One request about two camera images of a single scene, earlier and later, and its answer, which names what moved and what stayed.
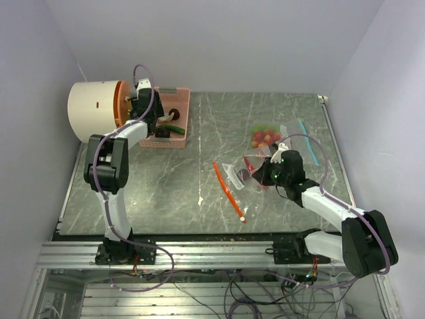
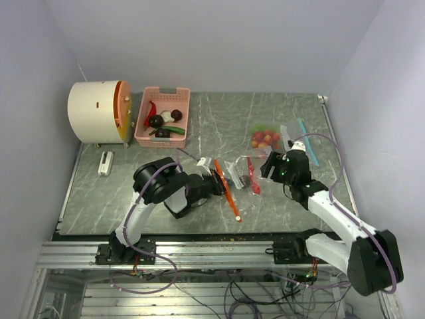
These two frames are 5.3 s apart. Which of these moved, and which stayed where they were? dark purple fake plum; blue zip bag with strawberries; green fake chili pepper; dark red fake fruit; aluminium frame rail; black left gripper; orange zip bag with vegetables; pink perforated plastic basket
Moved: black left gripper; orange zip bag with vegetables
Stayed: blue zip bag with strawberries; pink perforated plastic basket; dark red fake fruit; green fake chili pepper; dark purple fake plum; aluminium frame rail
